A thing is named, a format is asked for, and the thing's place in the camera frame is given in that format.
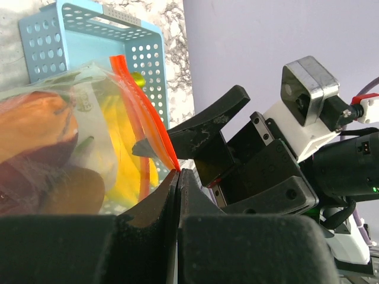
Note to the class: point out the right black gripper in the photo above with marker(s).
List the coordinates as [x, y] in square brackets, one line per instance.
[254, 172]

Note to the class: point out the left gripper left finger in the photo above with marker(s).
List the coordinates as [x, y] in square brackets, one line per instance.
[137, 246]

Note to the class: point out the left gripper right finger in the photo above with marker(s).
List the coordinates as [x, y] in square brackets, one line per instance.
[214, 247]

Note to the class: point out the yellow banana bunch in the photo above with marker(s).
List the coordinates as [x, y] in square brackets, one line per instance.
[126, 191]

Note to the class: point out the clear zip bag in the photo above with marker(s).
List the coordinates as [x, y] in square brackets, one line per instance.
[152, 140]

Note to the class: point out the green leafy vegetable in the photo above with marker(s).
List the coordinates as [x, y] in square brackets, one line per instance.
[40, 115]

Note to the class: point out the blue perforated plastic basket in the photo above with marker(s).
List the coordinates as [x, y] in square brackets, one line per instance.
[65, 35]

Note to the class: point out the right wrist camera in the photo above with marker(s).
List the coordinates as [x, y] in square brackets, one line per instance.
[310, 112]

